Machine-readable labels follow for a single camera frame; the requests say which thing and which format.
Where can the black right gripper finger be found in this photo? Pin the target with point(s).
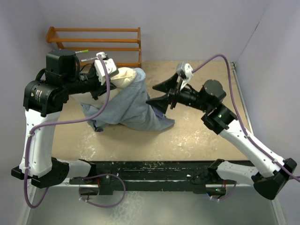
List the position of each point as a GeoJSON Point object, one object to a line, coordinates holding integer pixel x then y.
{"type": "Point", "coordinates": [160, 103]}
{"type": "Point", "coordinates": [166, 85]}

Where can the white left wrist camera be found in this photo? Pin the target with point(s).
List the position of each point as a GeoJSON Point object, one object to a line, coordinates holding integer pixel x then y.
{"type": "Point", "coordinates": [103, 64]}

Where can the blue pillowcase with yellow drawings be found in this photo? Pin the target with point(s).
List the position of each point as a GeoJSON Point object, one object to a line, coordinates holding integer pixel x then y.
{"type": "Point", "coordinates": [127, 105]}

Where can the green capped marker pen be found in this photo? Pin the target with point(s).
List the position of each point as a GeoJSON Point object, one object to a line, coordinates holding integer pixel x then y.
{"type": "Point", "coordinates": [82, 51]}

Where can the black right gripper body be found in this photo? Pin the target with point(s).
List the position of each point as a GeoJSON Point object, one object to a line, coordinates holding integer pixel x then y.
{"type": "Point", "coordinates": [172, 94]}

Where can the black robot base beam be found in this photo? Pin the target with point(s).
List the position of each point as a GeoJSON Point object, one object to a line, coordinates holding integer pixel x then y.
{"type": "Point", "coordinates": [161, 176]}

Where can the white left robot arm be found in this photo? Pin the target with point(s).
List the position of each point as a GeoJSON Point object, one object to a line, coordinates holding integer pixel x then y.
{"type": "Point", "coordinates": [43, 102]}

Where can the pink capped marker pen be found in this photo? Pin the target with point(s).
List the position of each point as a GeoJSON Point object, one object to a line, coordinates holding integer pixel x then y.
{"type": "Point", "coordinates": [89, 59]}

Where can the aluminium table edge rail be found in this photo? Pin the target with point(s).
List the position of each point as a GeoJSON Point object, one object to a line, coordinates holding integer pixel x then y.
{"type": "Point", "coordinates": [233, 66]}

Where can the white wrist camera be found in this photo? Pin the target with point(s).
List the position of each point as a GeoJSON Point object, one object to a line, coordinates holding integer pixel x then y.
{"type": "Point", "coordinates": [185, 72]}
{"type": "Point", "coordinates": [103, 64]}

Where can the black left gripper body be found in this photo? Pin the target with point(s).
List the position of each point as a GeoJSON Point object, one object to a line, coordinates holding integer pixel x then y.
{"type": "Point", "coordinates": [89, 83]}

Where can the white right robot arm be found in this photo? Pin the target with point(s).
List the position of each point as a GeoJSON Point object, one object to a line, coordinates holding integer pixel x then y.
{"type": "Point", "coordinates": [269, 172]}

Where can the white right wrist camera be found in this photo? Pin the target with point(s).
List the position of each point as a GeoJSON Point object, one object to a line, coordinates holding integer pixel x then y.
{"type": "Point", "coordinates": [185, 72]}

